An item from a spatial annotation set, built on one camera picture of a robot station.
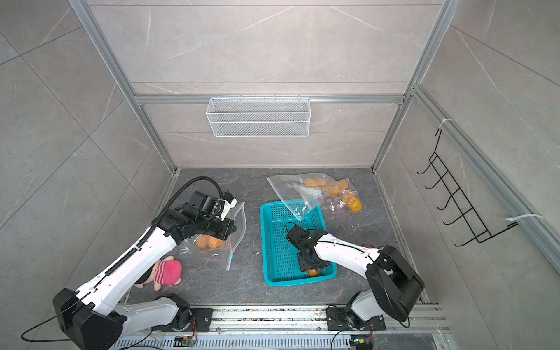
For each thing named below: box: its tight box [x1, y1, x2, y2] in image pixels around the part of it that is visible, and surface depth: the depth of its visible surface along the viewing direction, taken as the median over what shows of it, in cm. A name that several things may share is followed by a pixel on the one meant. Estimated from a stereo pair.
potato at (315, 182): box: [304, 177, 327, 187], surface depth 107 cm
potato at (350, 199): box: [341, 191, 359, 207], surface depth 100 cm
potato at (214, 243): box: [207, 236, 224, 249], surface depth 87 cm
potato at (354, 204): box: [347, 196, 363, 213], surface depth 99 cm
